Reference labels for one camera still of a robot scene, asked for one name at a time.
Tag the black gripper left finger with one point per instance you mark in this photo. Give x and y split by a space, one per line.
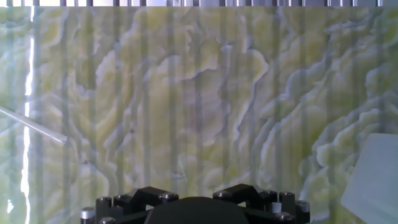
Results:
140 196

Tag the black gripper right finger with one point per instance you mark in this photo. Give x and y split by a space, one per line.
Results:
242 191

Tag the clear large pipette tip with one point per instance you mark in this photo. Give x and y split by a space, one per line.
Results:
37 127

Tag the green pipette tip holder box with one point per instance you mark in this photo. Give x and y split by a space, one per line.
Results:
373 180

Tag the green marble pattern mat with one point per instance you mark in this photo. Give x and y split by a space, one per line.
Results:
199 93

